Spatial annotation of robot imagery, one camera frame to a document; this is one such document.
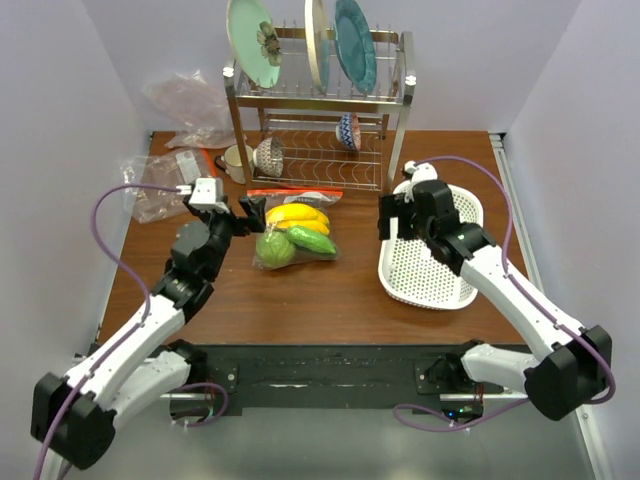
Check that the steel two-tier dish rack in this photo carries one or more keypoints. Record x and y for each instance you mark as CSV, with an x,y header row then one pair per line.
x,y
305,120

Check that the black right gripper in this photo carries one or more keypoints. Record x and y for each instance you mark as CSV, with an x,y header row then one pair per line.
x,y
390,206

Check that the white perforated plastic basket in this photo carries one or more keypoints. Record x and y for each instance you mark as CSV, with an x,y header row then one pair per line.
x,y
410,274

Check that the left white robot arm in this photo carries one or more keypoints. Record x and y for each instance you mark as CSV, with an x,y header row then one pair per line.
x,y
77,415

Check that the crumpled clear bag at back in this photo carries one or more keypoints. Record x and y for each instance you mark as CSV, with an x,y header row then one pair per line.
x,y
198,108

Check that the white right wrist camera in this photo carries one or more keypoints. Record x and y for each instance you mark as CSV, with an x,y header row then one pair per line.
x,y
417,172

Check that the yellow banana bunch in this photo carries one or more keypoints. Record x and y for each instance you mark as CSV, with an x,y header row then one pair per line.
x,y
298,214

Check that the cream rimmed plate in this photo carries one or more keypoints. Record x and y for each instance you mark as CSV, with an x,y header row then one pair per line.
x,y
317,43

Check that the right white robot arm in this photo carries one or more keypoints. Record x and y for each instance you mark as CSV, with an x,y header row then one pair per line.
x,y
567,365

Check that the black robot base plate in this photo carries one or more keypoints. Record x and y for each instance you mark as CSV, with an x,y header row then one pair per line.
x,y
239,377

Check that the cream enamel mug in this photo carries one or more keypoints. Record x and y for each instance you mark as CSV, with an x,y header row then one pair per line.
x,y
231,164

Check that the green cabbage toy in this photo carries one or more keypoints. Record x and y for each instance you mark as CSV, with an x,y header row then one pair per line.
x,y
274,250

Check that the light green chayote squash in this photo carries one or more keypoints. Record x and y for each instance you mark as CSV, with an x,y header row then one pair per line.
x,y
311,240

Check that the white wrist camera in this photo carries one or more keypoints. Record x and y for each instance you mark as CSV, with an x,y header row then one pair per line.
x,y
207,194
417,172

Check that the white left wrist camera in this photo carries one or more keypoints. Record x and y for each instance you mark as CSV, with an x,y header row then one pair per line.
x,y
207,194

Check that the blue white patterned bowl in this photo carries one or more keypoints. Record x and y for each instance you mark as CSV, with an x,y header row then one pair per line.
x,y
348,132

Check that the teal blue plate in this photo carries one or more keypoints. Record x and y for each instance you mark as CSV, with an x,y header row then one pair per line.
x,y
355,46

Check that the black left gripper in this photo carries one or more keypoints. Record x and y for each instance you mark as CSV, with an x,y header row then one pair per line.
x,y
242,226

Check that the mint green floral plate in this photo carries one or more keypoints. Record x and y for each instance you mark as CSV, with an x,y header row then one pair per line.
x,y
254,41

